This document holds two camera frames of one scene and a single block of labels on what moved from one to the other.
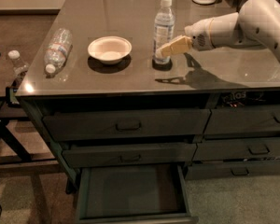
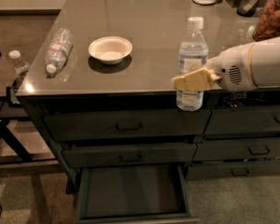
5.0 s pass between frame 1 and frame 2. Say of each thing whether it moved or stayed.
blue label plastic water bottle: moved
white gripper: moved
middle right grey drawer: stayed
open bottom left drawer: stayed
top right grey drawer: stayed
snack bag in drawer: stayed
